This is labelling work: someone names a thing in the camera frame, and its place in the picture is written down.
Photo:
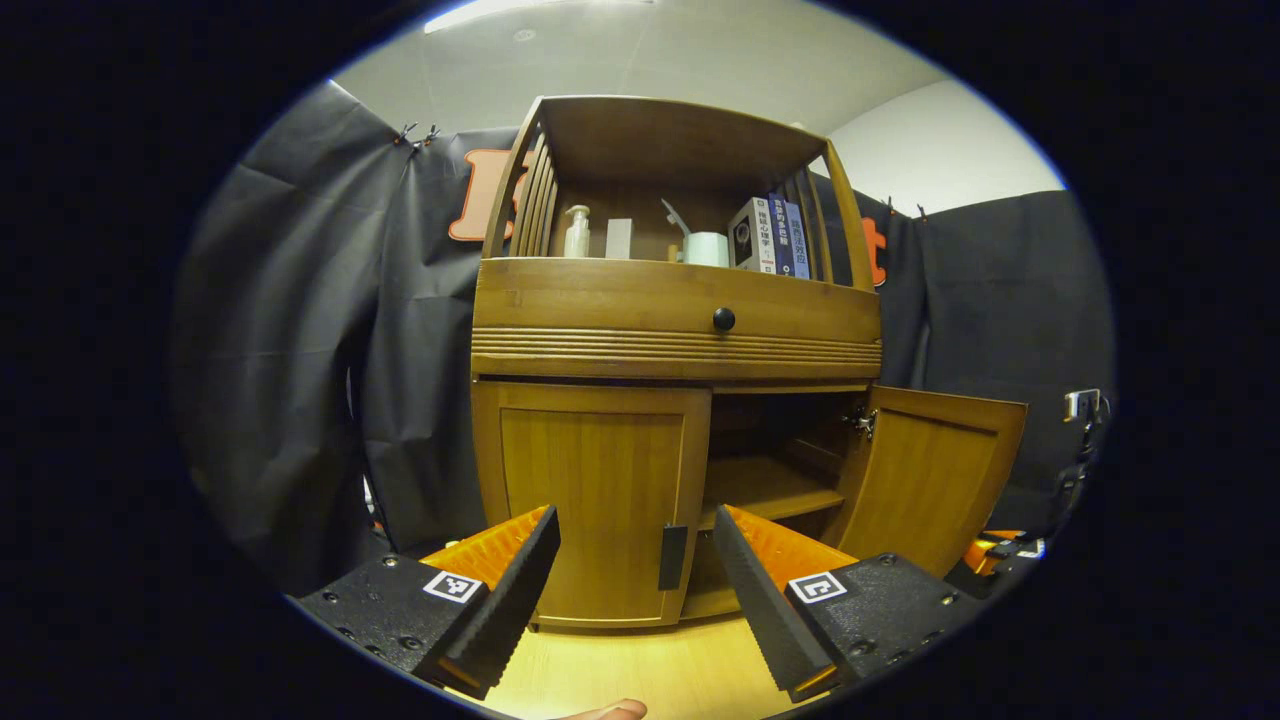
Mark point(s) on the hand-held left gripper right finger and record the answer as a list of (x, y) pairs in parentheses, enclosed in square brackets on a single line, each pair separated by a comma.
[(760, 600)]

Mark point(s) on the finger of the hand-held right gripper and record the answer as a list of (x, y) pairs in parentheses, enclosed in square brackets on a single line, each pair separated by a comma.
[(1005, 555)]

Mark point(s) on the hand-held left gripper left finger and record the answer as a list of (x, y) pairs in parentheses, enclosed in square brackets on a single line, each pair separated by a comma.
[(515, 600)]

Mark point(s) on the wooden shoe cabinet door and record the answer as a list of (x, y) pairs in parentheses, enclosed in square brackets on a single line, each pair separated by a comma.
[(930, 480), (590, 480)]

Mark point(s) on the wooden double-door shoe cabinet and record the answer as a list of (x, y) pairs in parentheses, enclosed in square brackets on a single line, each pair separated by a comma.
[(650, 300)]

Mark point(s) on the black round drawer knob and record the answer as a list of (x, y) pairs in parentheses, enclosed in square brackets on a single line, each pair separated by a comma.
[(724, 319)]

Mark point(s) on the black backdrop cloth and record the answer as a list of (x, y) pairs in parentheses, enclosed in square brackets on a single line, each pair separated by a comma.
[(300, 350)]

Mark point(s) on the white book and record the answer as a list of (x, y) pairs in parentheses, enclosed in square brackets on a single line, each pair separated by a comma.
[(752, 238)]

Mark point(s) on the light blue book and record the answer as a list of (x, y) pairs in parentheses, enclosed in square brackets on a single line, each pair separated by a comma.
[(799, 240)]

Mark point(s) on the dark blue book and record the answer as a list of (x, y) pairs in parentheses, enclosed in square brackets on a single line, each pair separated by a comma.
[(781, 235)]

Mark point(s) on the white pump bottle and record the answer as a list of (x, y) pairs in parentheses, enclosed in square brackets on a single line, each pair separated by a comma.
[(577, 238)]

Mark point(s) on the white rectangular box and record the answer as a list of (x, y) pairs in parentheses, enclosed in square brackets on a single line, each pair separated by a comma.
[(618, 240)]

